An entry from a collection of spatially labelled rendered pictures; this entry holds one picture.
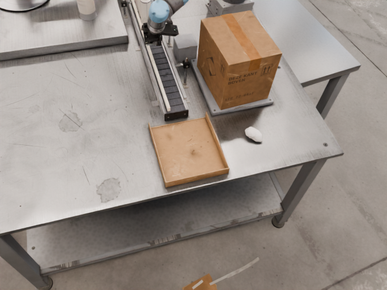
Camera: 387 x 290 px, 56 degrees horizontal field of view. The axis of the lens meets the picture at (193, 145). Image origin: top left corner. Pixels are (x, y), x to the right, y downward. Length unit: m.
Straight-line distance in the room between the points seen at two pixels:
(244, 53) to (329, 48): 0.74
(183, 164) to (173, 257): 0.84
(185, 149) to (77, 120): 0.49
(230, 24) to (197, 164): 0.62
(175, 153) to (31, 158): 0.57
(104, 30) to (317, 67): 1.10
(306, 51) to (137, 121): 0.99
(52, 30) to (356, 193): 2.08
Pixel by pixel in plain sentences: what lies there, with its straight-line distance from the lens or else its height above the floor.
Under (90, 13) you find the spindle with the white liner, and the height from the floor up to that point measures 0.92.
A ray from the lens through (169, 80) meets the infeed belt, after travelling 1.71.
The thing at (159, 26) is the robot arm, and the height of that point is 1.15.
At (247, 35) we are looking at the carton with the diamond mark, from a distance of 1.61.
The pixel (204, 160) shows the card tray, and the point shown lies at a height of 0.83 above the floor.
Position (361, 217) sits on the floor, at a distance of 2.59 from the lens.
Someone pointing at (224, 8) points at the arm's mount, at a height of 0.93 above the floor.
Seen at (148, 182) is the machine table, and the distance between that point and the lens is 1.44.
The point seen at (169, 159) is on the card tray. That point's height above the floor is 0.83.
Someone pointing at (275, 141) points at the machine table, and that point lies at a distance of 1.62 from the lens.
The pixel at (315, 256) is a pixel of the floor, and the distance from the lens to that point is 2.36.
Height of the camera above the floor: 2.09
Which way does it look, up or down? 55 degrees down
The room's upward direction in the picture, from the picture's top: 6 degrees clockwise
